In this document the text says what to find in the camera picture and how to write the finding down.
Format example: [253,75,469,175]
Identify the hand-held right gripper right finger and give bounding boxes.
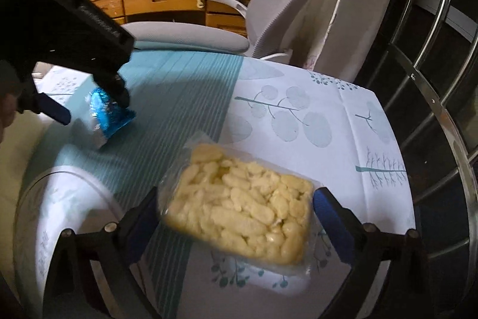
[314,187,441,319]

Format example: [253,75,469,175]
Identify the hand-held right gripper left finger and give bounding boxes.
[37,190,161,319]

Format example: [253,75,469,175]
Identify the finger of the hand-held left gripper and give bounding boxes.
[18,92,71,126]
[95,73,131,109]

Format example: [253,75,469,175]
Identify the blue white snack packet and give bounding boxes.
[88,87,136,149]

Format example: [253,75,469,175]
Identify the yellow puffed rice cake packet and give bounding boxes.
[157,132,325,280]

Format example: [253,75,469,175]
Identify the person's left hand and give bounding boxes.
[0,59,19,142]

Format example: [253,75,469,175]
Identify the white round plate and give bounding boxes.
[13,166,125,305]

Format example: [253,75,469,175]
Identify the wooden desk with drawers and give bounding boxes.
[91,0,262,39]

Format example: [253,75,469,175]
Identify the metal rail rack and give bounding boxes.
[355,0,478,267]

